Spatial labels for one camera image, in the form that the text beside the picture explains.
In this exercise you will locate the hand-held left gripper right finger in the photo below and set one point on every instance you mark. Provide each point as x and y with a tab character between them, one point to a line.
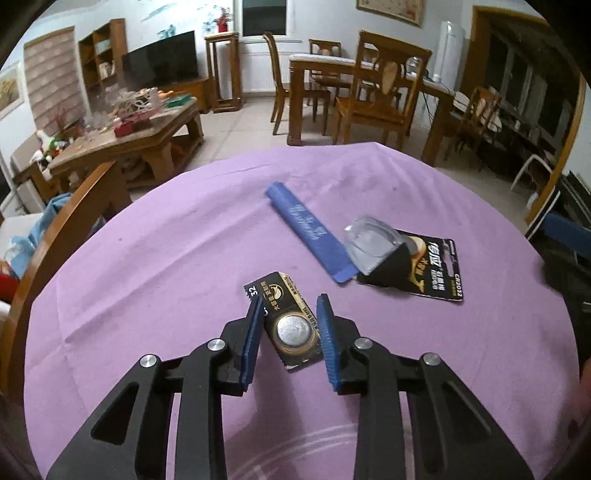
328	341

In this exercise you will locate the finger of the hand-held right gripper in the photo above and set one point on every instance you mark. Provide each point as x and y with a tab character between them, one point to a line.
568	233

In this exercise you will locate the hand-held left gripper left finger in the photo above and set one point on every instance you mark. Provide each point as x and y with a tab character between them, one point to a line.
249	346

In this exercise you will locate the small black battery card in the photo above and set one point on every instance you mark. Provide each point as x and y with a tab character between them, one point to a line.
293	332

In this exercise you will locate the blue wrapper strip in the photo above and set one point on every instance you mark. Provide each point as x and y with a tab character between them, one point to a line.
304	226

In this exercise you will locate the black blister battery card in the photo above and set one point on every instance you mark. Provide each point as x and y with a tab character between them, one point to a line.
429	272

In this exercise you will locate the purple tablecloth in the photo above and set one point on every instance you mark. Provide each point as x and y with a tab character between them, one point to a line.
161	258

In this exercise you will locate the wooden dining chair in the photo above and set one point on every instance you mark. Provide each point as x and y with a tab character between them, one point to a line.
324	48
374	110
279	87
480	110

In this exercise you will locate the white standing air conditioner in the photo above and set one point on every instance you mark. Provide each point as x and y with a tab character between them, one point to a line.
450	50

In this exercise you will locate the wooden armchair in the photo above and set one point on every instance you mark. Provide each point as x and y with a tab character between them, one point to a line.
60	230

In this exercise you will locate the clear jar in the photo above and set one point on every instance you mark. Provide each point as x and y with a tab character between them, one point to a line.
414	66

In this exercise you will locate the wooden coffee table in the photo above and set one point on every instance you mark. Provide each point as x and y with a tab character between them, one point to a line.
124	147

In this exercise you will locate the light blue cloth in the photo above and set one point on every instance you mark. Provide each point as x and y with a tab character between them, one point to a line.
41	235

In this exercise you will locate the red box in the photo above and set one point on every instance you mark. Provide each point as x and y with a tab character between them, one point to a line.
131	127

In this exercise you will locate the green tray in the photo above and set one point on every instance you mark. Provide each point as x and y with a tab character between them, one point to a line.
179	101

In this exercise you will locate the wooden television stand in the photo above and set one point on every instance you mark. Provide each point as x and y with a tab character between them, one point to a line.
194	90

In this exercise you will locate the white ornate fruit stand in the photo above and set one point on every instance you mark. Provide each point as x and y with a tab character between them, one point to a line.
134	104

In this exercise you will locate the tall wooden plant stand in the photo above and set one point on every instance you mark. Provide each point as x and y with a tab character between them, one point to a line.
224	74

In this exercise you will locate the white radiator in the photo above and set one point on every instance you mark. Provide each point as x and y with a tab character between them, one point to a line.
256	69

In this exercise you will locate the wooden dining table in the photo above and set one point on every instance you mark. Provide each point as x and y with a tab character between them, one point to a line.
302	64

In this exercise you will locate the stuffed toys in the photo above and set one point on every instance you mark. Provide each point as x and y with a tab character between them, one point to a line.
51	147

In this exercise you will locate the black television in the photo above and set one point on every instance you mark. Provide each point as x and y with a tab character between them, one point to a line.
161	60

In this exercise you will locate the red flower pot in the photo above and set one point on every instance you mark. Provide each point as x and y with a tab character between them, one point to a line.
222	23

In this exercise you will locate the wooden bookshelf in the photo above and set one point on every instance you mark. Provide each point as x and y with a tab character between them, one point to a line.
99	55

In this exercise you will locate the window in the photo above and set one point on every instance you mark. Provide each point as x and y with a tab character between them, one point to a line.
263	18

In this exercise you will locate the striped window blind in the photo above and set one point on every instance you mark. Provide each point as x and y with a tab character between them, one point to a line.
53	78

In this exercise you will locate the framed yellow picture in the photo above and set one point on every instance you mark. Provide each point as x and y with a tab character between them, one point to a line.
10	90

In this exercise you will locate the white metal chair frame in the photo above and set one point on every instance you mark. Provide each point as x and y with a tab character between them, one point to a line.
531	161

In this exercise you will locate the wooden door frame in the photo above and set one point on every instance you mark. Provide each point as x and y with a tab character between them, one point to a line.
575	115

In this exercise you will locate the framed floral wall picture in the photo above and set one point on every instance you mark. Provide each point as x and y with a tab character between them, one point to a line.
392	11

